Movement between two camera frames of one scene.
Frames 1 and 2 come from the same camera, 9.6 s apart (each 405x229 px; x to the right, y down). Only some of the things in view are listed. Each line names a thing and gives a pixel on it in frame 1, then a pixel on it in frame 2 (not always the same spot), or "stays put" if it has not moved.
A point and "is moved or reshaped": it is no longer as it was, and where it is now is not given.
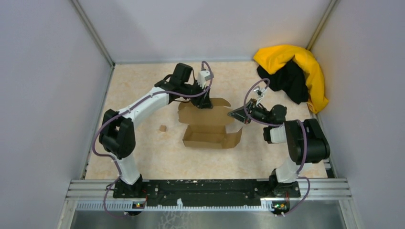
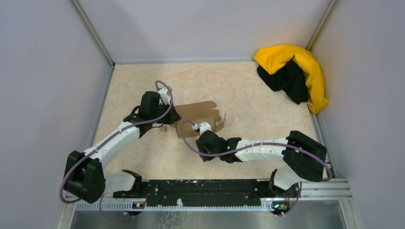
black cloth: (290, 78) stays put
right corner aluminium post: (332, 3) stays put
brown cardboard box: (207, 127) is moved or reshaped
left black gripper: (203, 101) -> (173, 116)
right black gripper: (240, 114) -> (206, 158)
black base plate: (207, 192) stays put
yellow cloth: (274, 58) stays put
